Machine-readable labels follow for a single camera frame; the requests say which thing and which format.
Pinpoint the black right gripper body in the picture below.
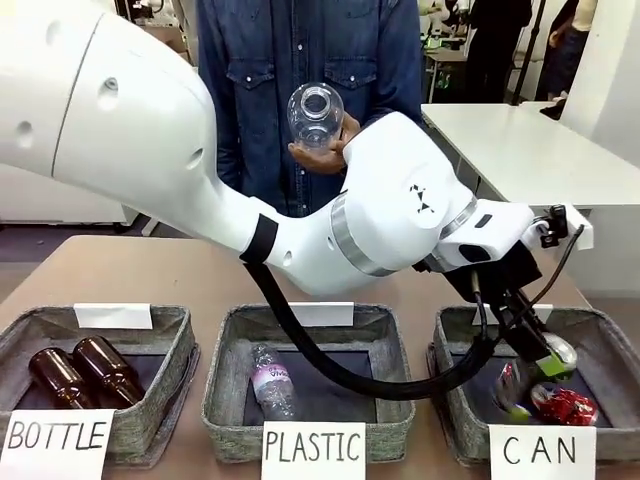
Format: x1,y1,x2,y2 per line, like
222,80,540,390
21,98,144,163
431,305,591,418
446,242,544,312

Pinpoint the silver aluminium can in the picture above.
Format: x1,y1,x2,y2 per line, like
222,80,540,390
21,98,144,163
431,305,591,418
542,332,580,377

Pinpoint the crushed red soda can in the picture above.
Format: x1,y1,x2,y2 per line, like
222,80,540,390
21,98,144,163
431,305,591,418
528,383,600,427

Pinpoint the clear plastic water bottle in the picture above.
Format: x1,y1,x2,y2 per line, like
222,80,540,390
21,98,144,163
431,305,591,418
248,343,300,421

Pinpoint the brown glass bottle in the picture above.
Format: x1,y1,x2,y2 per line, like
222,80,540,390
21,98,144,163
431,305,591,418
72,336,147,409
27,348,99,410

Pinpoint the white CAN label card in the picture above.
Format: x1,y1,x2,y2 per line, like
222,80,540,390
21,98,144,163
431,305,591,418
488,423,599,480

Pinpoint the grey felt basket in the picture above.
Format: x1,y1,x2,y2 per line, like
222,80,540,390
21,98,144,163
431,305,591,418
427,304,629,466
201,303,416,469
0,305,201,469

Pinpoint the person's left hand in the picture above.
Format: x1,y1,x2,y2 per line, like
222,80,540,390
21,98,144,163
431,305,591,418
286,113,362,176

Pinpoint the white background table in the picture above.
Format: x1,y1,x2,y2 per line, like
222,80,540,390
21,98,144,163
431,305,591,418
419,101,640,221

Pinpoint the white PLASTIC label card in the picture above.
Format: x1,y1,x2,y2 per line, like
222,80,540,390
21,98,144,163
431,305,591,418
276,301,355,329
260,420,367,480

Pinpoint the background desk with green items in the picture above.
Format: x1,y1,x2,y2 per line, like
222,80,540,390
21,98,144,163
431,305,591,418
422,29,471,104

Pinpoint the black tripod pole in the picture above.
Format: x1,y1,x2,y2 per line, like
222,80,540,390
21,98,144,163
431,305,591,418
510,0,547,106

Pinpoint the background person light top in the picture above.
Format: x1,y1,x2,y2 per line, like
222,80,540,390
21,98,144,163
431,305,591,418
537,0,599,101

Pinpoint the background person in black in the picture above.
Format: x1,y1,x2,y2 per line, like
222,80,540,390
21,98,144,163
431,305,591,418
467,0,534,104

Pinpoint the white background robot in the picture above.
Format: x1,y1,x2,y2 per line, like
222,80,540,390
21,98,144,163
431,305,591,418
417,0,471,30

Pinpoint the person in denim shirt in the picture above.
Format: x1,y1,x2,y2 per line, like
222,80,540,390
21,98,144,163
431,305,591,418
196,0,424,219

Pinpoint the white BOTTLE label card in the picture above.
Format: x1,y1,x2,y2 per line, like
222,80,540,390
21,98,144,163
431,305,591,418
73,302,154,330
0,408,117,480

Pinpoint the white cabinet on casters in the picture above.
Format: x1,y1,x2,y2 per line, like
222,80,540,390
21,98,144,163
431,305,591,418
0,162,154,236

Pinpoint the thin black camera cable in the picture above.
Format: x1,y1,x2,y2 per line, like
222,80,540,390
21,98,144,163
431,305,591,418
524,224,586,321

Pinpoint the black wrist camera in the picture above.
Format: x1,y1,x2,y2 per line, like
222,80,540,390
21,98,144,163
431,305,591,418
539,203,569,250

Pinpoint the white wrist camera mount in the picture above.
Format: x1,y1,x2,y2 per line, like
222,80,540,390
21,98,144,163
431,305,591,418
519,202,595,251

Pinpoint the thick black cable hose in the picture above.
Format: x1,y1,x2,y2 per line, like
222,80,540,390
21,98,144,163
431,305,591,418
243,259,506,401

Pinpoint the black strap on arm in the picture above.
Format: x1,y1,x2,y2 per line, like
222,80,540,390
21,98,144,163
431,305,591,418
238,213,280,265

